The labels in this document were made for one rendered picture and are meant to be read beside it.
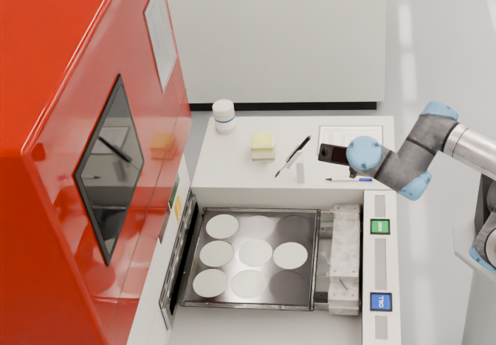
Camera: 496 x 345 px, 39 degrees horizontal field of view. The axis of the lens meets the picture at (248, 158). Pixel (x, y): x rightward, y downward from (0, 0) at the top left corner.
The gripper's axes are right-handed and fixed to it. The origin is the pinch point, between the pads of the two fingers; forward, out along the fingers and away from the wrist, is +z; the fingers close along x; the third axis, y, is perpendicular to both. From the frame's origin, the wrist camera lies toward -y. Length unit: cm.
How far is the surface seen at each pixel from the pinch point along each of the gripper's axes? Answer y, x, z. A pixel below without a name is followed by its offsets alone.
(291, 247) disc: -13.3, -27.4, 15.1
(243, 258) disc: -25.8, -33.3, 12.0
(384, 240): 12.2, -19.5, 9.6
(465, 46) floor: 46, 96, 247
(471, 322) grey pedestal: 46, -41, 52
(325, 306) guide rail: -0.2, -40.7, 7.9
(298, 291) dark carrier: -8.0, -38.0, 4.1
